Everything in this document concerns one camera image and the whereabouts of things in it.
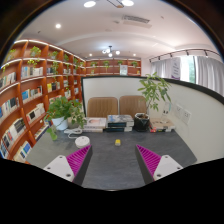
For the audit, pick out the ceiling air conditioner vent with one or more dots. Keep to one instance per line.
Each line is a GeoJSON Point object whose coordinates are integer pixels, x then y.
{"type": "Point", "coordinates": [136, 20]}

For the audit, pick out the white partition with black rim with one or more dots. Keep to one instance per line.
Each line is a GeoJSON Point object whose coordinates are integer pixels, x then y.
{"type": "Point", "coordinates": [113, 88]}

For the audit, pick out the recessed ceiling lights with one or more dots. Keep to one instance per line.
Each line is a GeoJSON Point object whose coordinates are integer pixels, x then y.
{"type": "Point", "coordinates": [89, 4]}

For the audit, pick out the white curtain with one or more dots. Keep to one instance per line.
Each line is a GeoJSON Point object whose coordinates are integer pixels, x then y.
{"type": "Point", "coordinates": [210, 75]}
{"type": "Point", "coordinates": [160, 68]}

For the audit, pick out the yellow charger block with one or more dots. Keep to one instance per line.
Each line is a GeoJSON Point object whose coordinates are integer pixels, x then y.
{"type": "Point", "coordinates": [117, 142]}

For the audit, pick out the money tree in black pot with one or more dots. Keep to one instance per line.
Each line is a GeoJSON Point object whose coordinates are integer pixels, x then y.
{"type": "Point", "coordinates": [141, 122]}

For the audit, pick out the white wall socket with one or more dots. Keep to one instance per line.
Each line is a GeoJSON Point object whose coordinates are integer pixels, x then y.
{"type": "Point", "coordinates": [186, 117]}
{"type": "Point", "coordinates": [178, 111]}

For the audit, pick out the stack of dark books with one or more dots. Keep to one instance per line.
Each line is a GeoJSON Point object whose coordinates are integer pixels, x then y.
{"type": "Point", "coordinates": [120, 120]}

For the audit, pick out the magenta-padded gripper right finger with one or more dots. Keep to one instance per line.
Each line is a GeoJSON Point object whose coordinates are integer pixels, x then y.
{"type": "Point", "coordinates": [165, 166]}

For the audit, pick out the black track light rail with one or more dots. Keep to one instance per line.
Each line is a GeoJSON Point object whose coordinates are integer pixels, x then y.
{"type": "Point", "coordinates": [185, 52]}

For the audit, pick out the stack of white books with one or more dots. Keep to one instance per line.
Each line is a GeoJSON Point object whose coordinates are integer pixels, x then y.
{"type": "Point", "coordinates": [95, 123]}

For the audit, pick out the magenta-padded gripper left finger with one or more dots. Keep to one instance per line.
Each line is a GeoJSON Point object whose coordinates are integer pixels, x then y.
{"type": "Point", "coordinates": [61, 166]}

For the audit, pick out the stack of beige books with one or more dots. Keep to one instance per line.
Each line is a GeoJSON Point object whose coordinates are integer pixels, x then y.
{"type": "Point", "coordinates": [162, 124]}

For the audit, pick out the pothos plant in white pot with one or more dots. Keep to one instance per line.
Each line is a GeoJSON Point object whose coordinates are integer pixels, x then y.
{"type": "Point", "coordinates": [60, 123]}

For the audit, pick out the multi-bulb ceiling lamp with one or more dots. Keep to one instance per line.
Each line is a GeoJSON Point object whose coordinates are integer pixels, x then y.
{"type": "Point", "coordinates": [110, 51]}

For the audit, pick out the round white power strip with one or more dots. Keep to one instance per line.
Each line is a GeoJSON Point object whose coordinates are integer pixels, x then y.
{"type": "Point", "coordinates": [82, 141]}

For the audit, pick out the tan upholstered chair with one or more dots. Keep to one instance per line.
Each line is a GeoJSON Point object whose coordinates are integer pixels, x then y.
{"type": "Point", "coordinates": [131, 106]}
{"type": "Point", "coordinates": [101, 107]}

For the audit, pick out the orange wooden bookshelf unit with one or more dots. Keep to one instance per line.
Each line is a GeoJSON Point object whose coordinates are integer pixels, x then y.
{"type": "Point", "coordinates": [30, 86]}

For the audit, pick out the white standing banner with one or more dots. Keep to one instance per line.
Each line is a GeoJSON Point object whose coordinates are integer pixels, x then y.
{"type": "Point", "coordinates": [175, 68]}

